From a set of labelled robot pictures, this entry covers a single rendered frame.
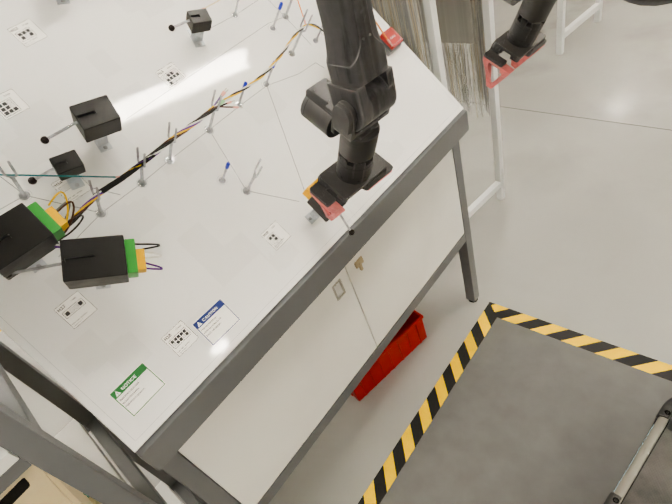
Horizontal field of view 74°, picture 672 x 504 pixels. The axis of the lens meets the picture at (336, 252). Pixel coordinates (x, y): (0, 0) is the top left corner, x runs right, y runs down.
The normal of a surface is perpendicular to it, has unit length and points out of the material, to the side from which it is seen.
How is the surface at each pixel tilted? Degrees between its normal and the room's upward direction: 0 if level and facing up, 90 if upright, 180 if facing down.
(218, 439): 90
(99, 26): 50
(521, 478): 0
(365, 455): 0
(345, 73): 90
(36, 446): 90
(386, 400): 0
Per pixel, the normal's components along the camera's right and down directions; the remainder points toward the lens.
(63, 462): 0.73, 0.26
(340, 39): -0.69, 0.54
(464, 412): -0.29, -0.71
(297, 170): 0.37, -0.26
